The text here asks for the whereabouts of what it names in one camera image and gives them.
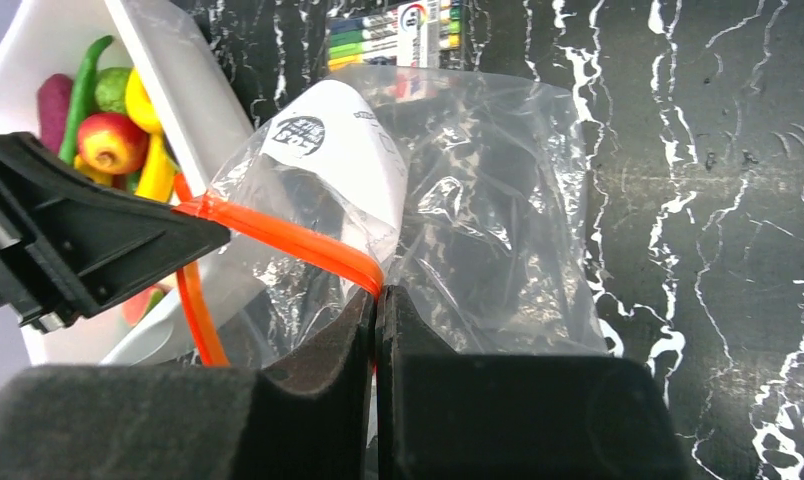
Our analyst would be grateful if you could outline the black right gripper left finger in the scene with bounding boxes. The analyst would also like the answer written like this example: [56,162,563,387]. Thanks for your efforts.
[0,292,375,479]

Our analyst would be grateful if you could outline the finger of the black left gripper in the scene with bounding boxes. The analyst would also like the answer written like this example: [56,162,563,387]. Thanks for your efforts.
[0,132,230,330]

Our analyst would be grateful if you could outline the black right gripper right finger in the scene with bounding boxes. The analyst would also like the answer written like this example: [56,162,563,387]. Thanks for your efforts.
[375,287,688,479]

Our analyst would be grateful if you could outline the purple sweet potato toy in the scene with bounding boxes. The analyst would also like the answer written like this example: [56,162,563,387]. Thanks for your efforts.
[36,73,73,154]

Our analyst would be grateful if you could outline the yellow banana toy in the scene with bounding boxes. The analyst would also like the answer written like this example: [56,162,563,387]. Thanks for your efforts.
[125,68,164,135]
[135,134,176,203]

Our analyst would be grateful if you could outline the clear orange-zip bag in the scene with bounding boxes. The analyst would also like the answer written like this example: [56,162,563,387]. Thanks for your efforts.
[201,66,606,368]

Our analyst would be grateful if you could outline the white plastic food bin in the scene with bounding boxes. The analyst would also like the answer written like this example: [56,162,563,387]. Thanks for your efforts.
[0,1,253,365]

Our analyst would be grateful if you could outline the yellow lemon toy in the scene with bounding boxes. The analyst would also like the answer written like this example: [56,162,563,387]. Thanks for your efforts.
[73,155,113,187]

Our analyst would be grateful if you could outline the watermelon slice toy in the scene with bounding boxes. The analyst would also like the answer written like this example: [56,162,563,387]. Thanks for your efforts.
[121,284,170,327]

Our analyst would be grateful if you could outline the red yellow apple toy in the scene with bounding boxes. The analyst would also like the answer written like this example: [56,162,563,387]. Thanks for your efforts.
[77,112,149,175]

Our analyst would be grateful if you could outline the green custard apple toy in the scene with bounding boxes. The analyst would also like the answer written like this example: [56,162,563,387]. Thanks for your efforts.
[94,67,131,114]

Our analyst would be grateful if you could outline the pack of coloured markers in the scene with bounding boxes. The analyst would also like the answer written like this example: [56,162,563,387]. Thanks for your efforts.
[326,1,463,72]

